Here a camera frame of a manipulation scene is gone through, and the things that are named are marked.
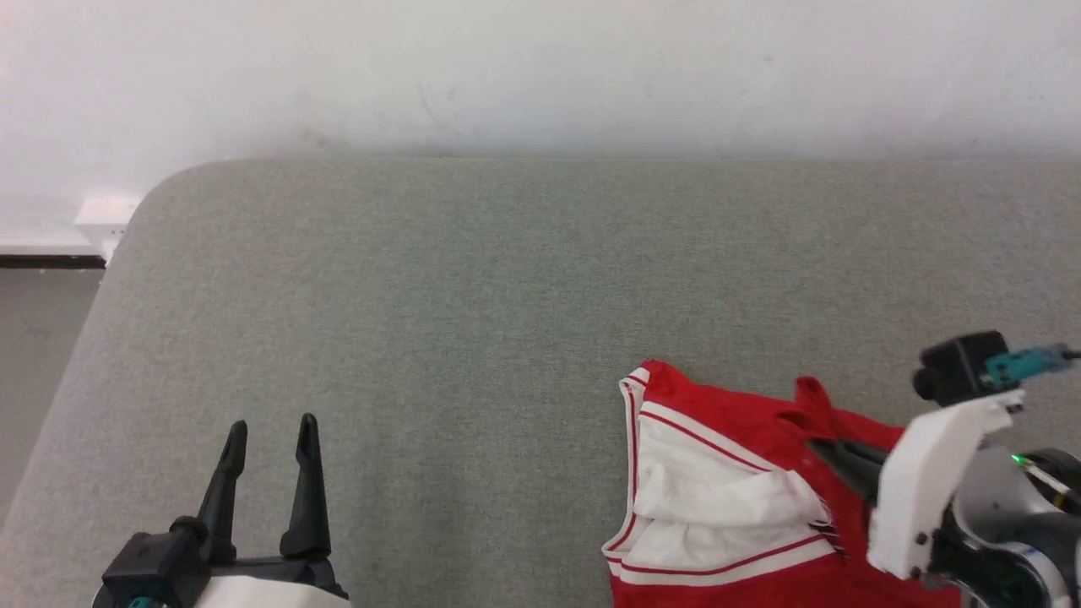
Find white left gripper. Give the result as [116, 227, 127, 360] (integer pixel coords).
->
[176, 412, 352, 608]

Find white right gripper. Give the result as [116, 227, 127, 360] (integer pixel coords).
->
[806, 389, 1025, 581]

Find red and white jersey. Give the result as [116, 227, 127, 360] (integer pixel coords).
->
[601, 359, 965, 608]

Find grey fabric sofa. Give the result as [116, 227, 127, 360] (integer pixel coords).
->
[0, 156, 1081, 608]

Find black baseboard strip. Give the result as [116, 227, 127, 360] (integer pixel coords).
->
[0, 254, 107, 270]

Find teal right camera connector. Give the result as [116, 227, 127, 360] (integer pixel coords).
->
[983, 344, 1070, 383]

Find white wall trunking box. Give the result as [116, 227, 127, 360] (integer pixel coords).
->
[73, 195, 142, 264]

